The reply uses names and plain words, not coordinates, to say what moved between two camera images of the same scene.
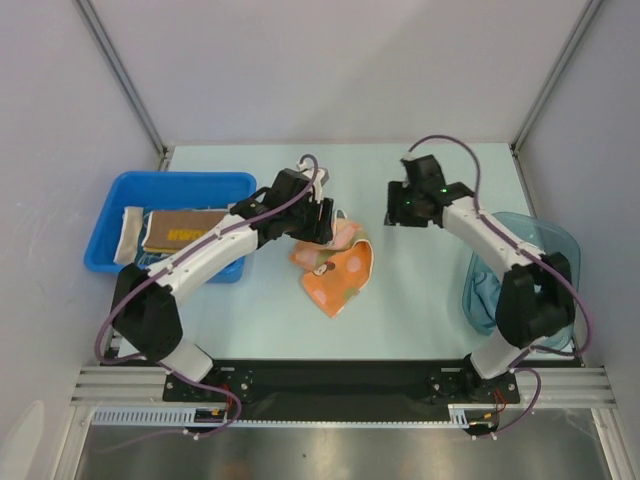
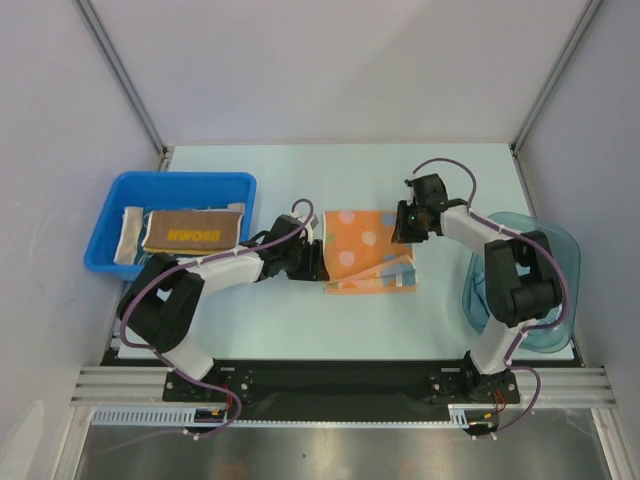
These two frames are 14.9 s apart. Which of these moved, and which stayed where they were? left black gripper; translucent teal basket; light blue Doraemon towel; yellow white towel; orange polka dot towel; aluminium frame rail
Moved: orange polka dot towel; left black gripper
Stayed: translucent teal basket; aluminium frame rail; light blue Doraemon towel; yellow white towel
